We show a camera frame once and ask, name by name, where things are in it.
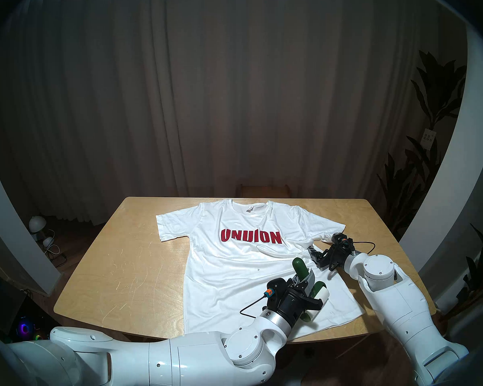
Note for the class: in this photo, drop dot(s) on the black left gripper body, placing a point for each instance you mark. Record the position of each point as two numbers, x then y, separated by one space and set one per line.
294 304

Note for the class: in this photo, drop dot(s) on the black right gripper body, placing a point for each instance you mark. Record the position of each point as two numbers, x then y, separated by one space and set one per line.
334 258

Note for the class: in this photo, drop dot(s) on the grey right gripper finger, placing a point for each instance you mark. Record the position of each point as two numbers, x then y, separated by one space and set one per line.
314 254

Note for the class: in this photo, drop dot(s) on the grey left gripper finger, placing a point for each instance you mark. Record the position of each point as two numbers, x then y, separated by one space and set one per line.
314 304
306 280

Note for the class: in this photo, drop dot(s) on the white t-shirt red print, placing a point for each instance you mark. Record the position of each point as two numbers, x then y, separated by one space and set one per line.
225 276

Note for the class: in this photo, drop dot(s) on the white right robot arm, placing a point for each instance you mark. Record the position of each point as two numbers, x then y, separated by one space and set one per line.
398 300

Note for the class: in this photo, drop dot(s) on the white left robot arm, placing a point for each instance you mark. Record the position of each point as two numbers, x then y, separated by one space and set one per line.
193 357

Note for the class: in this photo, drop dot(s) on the brown wooden chair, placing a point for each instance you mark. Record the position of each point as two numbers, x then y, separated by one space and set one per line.
261 191

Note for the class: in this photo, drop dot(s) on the white curved pillar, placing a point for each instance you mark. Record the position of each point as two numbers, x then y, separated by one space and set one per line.
455 180
12 236

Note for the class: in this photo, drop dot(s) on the white paper plant tag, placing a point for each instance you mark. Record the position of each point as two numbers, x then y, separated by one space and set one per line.
428 139

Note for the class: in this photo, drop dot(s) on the beige pleated curtain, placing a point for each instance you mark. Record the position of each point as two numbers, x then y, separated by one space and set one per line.
225 87

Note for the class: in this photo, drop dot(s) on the tall dark leafy plant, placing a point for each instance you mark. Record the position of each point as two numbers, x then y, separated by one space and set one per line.
438 91

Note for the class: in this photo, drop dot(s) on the white mushroom lamp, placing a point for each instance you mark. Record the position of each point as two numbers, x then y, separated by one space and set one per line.
37 223

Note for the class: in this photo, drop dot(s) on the black computer with rgb fans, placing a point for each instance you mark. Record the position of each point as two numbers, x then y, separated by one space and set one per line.
24 329

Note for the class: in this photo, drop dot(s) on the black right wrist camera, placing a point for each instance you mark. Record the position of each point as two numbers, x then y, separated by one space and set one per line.
343 240

